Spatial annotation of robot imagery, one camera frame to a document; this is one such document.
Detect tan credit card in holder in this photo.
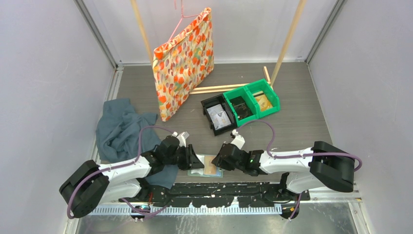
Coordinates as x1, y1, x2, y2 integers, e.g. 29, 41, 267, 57
204, 156, 220, 176

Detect green bin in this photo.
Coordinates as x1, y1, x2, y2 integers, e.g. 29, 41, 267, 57
224, 87, 259, 127
245, 79, 281, 118

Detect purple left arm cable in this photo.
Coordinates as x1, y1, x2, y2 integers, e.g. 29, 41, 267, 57
66, 126, 178, 220

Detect green bin left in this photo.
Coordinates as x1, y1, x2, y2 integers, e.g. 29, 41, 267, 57
224, 87, 259, 127

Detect orange floral hanging garment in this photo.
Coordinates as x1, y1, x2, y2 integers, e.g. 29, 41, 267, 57
152, 7, 214, 121

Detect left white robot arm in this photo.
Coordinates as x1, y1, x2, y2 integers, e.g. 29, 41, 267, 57
59, 135, 205, 219

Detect cards in left green bin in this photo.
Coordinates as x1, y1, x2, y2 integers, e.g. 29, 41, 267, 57
230, 97, 253, 120

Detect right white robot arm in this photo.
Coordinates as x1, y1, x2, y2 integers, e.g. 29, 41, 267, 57
212, 141, 361, 200

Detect pink wire hanger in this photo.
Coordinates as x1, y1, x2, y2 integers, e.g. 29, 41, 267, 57
167, 0, 199, 42

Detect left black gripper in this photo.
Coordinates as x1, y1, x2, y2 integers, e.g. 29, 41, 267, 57
164, 144, 204, 170

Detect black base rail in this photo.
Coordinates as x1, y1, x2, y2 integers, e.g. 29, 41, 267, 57
126, 182, 298, 208

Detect wooden clothes rack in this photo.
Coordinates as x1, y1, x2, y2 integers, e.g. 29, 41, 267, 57
131, 0, 307, 94

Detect green bin right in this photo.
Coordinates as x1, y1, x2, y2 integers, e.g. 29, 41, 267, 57
245, 79, 281, 118

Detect cards in black bin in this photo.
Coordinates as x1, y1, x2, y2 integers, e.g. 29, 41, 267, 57
207, 104, 231, 130

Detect green card holder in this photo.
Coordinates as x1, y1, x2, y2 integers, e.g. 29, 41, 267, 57
187, 155, 224, 178

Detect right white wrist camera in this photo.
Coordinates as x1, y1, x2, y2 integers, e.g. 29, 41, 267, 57
230, 129, 245, 150

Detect yellow cards in right bin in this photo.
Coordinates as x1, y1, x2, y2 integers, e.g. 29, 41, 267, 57
253, 91, 273, 112

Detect black storage bin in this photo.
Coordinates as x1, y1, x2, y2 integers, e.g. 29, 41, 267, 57
201, 94, 237, 136

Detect blue-grey cloth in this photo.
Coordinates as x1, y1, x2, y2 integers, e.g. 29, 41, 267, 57
96, 98, 178, 189

